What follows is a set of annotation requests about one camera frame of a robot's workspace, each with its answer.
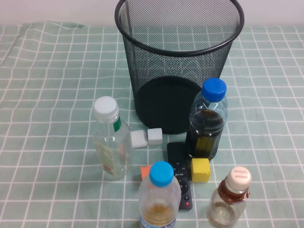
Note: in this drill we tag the clear bottle white cap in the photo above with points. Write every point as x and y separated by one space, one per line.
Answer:
111 152

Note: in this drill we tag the clear bottle cream cap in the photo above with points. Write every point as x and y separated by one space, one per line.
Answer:
225 209

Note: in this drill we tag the black mesh wastebasket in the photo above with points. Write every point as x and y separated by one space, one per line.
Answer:
166 71

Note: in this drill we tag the grey cube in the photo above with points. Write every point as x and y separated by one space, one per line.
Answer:
154 136

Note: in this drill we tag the white rounded case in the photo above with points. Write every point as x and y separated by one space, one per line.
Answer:
140 140

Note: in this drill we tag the black remote control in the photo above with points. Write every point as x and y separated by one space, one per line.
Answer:
177 154

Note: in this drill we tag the dark liquid bottle blue cap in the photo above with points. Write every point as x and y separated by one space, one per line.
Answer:
206 128

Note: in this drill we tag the orange block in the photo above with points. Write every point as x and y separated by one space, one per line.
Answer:
145 172

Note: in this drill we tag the yellow cube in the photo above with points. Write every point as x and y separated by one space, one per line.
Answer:
200 171

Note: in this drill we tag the amber liquid bottle cyan cap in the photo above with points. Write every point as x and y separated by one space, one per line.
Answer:
159 199

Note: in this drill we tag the green checked tablecloth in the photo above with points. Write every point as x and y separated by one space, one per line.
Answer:
47 118

